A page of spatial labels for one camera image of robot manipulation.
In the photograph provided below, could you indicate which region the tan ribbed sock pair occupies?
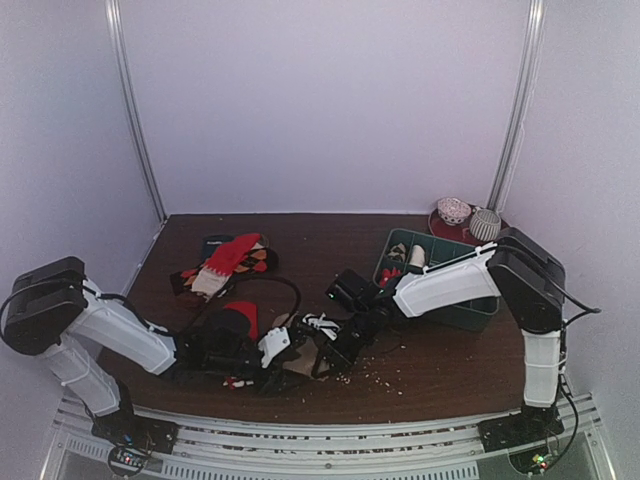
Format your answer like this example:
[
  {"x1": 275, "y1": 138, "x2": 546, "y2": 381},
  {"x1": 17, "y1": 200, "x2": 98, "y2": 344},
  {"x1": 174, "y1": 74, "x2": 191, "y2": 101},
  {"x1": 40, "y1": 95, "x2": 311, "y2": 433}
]
[{"x1": 283, "y1": 337, "x2": 330, "y2": 379}]

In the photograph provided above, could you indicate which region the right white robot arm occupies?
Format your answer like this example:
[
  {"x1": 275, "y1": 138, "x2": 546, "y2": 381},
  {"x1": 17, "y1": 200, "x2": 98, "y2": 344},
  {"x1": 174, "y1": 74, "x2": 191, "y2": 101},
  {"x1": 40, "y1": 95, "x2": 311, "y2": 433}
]
[{"x1": 318, "y1": 227, "x2": 567, "y2": 442}]

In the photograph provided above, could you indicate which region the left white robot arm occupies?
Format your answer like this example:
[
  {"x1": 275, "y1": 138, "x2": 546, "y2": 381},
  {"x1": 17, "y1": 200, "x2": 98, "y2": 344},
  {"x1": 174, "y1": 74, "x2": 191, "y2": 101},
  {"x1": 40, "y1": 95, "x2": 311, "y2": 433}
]
[{"x1": 1, "y1": 256, "x2": 306, "y2": 444}]

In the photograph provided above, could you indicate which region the rolled red sock in tray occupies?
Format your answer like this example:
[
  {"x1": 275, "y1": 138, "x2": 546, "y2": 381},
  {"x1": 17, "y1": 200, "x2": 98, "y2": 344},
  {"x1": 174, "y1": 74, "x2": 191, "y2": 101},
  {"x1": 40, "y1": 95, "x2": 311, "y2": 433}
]
[{"x1": 378, "y1": 267, "x2": 402, "y2": 288}]

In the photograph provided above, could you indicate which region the red folded sock pair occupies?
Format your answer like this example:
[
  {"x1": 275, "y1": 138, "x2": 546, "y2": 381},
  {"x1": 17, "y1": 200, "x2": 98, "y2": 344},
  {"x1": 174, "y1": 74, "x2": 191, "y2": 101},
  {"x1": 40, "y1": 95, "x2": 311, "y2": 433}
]
[{"x1": 220, "y1": 301, "x2": 261, "y2": 367}]

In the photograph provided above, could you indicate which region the rolled patterned sock in tray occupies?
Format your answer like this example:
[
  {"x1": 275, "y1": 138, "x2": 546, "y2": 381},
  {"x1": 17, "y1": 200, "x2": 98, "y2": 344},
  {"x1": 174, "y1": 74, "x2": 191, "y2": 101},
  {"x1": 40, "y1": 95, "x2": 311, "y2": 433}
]
[{"x1": 387, "y1": 242, "x2": 407, "y2": 263}]

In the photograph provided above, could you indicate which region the red white sock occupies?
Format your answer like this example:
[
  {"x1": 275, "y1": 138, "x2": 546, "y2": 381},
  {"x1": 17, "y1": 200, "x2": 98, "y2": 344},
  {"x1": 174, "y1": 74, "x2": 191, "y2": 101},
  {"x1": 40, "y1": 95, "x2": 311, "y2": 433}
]
[{"x1": 191, "y1": 233, "x2": 261, "y2": 299}]

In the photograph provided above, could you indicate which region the green divided organizer tray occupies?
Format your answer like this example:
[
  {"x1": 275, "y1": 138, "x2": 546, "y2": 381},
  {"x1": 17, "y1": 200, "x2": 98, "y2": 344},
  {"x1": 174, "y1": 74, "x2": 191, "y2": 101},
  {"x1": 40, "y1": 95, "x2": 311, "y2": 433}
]
[{"x1": 372, "y1": 228, "x2": 501, "y2": 334}]

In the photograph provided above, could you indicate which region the rolled cream sock in tray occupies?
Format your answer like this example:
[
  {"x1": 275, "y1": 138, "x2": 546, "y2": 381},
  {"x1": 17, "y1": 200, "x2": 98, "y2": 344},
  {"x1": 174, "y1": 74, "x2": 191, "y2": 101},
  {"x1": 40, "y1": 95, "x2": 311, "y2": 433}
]
[{"x1": 408, "y1": 244, "x2": 427, "y2": 268}]

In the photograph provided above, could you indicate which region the argyle black orange sock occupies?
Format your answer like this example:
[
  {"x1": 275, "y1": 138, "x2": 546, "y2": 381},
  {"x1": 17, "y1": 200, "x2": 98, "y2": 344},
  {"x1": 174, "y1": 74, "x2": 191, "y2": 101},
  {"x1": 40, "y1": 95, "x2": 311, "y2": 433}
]
[{"x1": 169, "y1": 243, "x2": 280, "y2": 300}]

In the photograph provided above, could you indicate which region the dark blue sock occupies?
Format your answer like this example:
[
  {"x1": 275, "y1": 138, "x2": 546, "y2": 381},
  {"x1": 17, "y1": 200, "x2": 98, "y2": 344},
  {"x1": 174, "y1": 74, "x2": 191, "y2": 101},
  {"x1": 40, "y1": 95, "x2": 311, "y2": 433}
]
[{"x1": 201, "y1": 237, "x2": 225, "y2": 260}]

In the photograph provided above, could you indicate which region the dark red plate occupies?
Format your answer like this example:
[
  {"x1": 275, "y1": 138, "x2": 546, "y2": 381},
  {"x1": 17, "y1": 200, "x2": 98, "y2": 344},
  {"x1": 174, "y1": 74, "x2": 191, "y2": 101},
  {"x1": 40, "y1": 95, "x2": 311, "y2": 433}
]
[{"x1": 428, "y1": 209, "x2": 482, "y2": 246}]

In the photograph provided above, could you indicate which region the striped grey cup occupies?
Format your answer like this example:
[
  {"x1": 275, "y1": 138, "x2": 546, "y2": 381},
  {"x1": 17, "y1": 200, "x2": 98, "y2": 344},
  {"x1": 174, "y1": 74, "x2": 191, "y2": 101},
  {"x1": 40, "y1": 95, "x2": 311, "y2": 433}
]
[{"x1": 469, "y1": 208, "x2": 502, "y2": 242}]

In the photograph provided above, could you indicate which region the left circuit board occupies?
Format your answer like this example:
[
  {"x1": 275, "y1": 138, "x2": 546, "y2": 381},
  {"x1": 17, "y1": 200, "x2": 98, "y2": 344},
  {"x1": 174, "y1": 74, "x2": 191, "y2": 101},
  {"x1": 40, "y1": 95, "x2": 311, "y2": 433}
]
[{"x1": 106, "y1": 446, "x2": 163, "y2": 476}]

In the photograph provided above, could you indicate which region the circuit board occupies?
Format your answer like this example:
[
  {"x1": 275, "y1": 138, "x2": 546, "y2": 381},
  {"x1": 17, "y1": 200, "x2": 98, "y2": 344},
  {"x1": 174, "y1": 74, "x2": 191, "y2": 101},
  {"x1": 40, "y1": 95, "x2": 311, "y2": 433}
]
[
  {"x1": 508, "y1": 447, "x2": 560, "y2": 477},
  {"x1": 106, "y1": 446, "x2": 163, "y2": 476}
]

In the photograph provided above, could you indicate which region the right circuit board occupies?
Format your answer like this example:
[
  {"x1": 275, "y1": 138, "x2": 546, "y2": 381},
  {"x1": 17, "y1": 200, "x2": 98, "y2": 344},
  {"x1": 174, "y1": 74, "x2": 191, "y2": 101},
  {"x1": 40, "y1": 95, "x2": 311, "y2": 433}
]
[{"x1": 508, "y1": 447, "x2": 560, "y2": 477}]

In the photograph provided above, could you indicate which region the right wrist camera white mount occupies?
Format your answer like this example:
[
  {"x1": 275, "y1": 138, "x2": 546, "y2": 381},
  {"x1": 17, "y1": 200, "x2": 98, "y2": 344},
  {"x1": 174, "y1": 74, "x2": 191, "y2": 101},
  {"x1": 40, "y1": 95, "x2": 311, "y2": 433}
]
[{"x1": 302, "y1": 313, "x2": 341, "y2": 341}]

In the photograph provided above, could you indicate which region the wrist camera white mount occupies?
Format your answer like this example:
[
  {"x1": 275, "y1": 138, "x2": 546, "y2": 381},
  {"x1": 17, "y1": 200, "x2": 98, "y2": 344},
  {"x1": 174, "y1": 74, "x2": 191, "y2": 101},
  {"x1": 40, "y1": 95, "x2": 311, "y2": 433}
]
[
  {"x1": 257, "y1": 327, "x2": 291, "y2": 369},
  {"x1": 302, "y1": 313, "x2": 341, "y2": 341}
]

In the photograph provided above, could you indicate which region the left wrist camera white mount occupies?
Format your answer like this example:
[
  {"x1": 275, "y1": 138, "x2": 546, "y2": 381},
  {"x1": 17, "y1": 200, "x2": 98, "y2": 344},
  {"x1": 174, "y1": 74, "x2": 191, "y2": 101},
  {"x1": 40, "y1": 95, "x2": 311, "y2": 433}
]
[{"x1": 257, "y1": 327, "x2": 291, "y2": 369}]

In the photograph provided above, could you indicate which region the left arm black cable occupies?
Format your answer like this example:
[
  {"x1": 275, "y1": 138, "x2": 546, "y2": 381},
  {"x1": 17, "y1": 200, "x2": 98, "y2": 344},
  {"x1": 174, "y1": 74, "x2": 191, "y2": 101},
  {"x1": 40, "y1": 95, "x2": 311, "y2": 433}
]
[{"x1": 187, "y1": 277, "x2": 302, "y2": 341}]

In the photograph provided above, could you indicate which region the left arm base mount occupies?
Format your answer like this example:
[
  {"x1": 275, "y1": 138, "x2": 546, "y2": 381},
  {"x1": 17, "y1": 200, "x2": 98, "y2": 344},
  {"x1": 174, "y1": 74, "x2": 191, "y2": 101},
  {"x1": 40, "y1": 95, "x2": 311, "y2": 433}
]
[{"x1": 91, "y1": 410, "x2": 178, "y2": 454}]

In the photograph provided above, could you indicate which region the front aluminium rail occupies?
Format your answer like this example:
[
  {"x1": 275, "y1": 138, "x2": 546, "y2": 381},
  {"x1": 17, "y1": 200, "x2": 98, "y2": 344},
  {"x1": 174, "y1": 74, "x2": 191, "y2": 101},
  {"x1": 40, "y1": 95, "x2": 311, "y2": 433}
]
[{"x1": 36, "y1": 395, "x2": 621, "y2": 479}]

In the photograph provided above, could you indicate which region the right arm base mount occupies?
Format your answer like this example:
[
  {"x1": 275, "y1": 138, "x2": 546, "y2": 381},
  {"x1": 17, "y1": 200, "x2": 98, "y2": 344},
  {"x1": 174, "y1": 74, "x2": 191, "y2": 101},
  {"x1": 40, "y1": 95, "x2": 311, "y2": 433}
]
[{"x1": 478, "y1": 405, "x2": 565, "y2": 453}]

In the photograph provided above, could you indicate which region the right aluminium frame post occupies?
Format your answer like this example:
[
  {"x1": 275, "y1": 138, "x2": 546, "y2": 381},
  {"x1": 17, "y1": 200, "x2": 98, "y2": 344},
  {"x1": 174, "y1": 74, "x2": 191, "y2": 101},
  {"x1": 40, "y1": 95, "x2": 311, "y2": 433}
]
[{"x1": 487, "y1": 0, "x2": 546, "y2": 215}]

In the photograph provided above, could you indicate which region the aluminium frame post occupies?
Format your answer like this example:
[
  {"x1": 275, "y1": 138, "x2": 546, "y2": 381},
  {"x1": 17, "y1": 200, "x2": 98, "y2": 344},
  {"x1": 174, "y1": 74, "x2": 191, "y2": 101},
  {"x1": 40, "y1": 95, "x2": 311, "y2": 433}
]
[
  {"x1": 104, "y1": 0, "x2": 168, "y2": 224},
  {"x1": 487, "y1": 0, "x2": 546, "y2": 215}
]

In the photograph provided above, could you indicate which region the left aluminium frame post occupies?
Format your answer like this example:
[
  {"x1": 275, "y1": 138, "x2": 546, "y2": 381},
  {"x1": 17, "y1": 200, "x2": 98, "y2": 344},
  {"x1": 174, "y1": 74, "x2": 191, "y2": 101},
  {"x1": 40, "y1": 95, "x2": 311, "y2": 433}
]
[{"x1": 104, "y1": 0, "x2": 168, "y2": 224}]

